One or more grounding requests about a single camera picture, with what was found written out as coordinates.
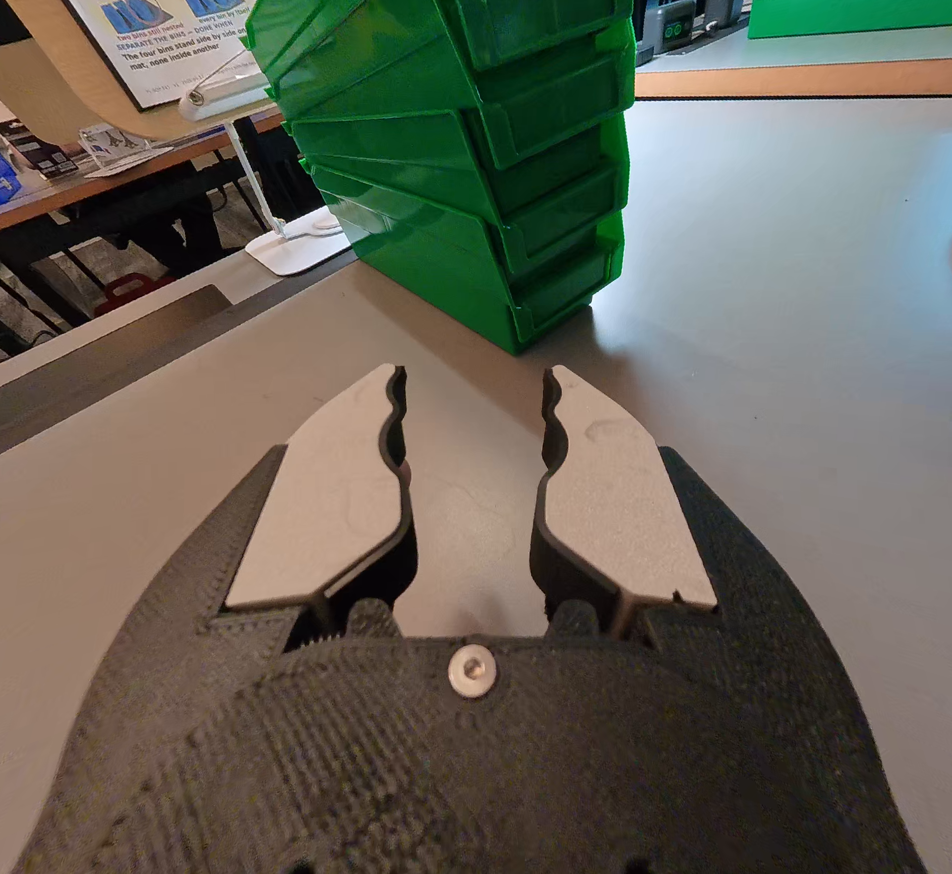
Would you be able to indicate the grey desk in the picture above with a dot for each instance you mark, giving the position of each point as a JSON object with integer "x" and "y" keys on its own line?
{"x": 744, "y": 293}

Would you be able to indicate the green plastic bin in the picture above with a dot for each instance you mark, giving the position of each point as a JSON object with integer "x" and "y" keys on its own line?
{"x": 565, "y": 219}
{"x": 558, "y": 119}
{"x": 543, "y": 11}
{"x": 565, "y": 301}

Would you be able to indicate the blue box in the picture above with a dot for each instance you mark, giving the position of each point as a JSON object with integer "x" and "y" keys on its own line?
{"x": 7, "y": 182}

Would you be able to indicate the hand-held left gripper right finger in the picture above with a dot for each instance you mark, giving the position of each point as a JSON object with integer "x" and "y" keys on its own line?
{"x": 625, "y": 517}

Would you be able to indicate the instruction sheet on board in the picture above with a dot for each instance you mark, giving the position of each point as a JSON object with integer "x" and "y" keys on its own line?
{"x": 44, "y": 70}

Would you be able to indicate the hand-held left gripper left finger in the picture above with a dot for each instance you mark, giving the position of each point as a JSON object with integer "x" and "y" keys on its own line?
{"x": 320, "y": 517}

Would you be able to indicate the clear acrylic card holder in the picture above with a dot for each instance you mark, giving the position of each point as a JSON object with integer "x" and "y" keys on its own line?
{"x": 119, "y": 145}

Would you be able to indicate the red tool bag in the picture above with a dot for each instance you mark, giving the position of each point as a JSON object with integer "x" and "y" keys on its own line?
{"x": 126, "y": 293}

